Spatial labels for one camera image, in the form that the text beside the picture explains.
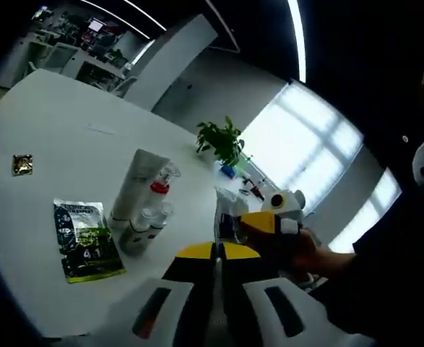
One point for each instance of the person's dark shirt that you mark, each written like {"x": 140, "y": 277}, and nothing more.
{"x": 396, "y": 289}

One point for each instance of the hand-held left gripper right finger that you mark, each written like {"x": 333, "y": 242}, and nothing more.
{"x": 240, "y": 289}

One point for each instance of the small blue box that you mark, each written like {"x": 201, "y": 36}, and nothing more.
{"x": 228, "y": 171}

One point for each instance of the long ceiling light strip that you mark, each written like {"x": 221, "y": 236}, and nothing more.
{"x": 298, "y": 39}

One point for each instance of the small silver skincare sachet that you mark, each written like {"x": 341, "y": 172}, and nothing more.
{"x": 228, "y": 224}

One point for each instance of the gold skincare sachet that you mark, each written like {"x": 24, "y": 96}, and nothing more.
{"x": 22, "y": 165}

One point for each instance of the green black skincare sachet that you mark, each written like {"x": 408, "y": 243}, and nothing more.
{"x": 89, "y": 242}

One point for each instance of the white office chair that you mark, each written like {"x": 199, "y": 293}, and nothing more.
{"x": 126, "y": 85}
{"x": 61, "y": 56}

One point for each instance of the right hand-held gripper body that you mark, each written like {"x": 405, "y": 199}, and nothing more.
{"x": 287, "y": 206}

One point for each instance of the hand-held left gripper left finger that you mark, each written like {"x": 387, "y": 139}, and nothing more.
{"x": 197, "y": 289}

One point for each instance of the potted green plant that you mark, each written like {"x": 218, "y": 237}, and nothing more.
{"x": 220, "y": 141}

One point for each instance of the person's right hand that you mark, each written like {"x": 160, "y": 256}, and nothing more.
{"x": 309, "y": 256}

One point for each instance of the red collar skincare pump bottle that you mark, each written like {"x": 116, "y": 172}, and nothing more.
{"x": 159, "y": 188}

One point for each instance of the large bright window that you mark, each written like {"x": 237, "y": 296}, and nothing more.
{"x": 305, "y": 144}

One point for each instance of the large white skincare tube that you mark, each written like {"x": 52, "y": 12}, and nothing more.
{"x": 136, "y": 180}

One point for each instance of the red white tool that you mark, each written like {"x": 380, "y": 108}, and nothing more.
{"x": 256, "y": 191}

